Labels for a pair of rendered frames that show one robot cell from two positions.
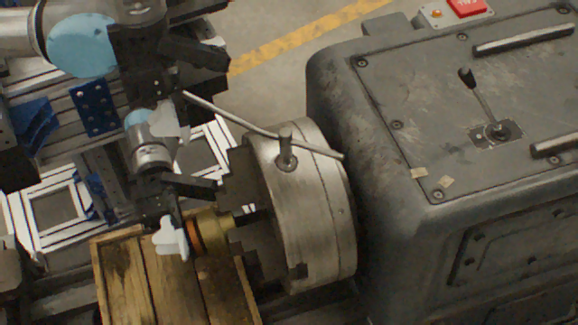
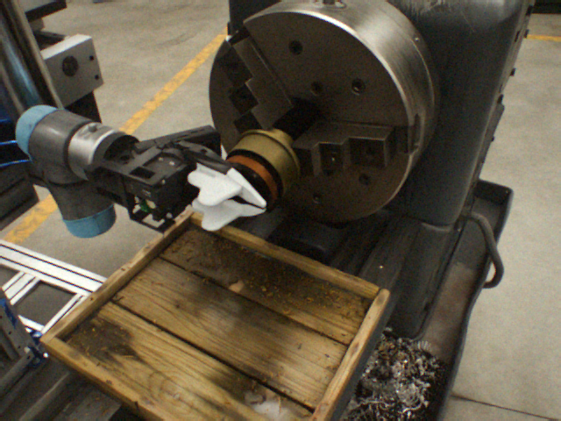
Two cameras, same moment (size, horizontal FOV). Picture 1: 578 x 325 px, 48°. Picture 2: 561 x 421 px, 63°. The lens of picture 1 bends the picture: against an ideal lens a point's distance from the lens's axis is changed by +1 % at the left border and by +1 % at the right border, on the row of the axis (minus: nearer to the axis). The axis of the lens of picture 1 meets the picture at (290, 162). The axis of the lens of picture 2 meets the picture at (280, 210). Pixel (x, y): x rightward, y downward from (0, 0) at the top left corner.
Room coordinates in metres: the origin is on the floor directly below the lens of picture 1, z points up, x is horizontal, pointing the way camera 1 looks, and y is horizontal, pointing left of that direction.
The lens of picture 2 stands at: (0.27, 0.46, 1.40)
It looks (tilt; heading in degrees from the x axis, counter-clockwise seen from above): 40 degrees down; 316
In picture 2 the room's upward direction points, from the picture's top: straight up
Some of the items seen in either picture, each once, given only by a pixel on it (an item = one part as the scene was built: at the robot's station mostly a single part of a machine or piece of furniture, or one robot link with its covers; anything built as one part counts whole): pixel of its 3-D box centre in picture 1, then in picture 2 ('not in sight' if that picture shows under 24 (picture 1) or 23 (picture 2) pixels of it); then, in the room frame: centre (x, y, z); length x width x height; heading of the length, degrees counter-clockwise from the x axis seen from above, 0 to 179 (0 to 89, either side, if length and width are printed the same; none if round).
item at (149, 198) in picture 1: (156, 198); (148, 176); (0.71, 0.26, 1.08); 0.12 x 0.09 x 0.08; 16
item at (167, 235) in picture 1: (168, 237); (220, 191); (0.61, 0.23, 1.09); 0.09 x 0.06 x 0.03; 16
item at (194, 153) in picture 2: (173, 212); (198, 166); (0.66, 0.22, 1.10); 0.09 x 0.02 x 0.05; 16
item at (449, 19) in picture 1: (453, 20); not in sight; (1.01, -0.34, 1.23); 0.13 x 0.08 x 0.05; 106
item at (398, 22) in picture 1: (388, 33); not in sight; (0.97, -0.21, 1.24); 0.09 x 0.08 x 0.03; 106
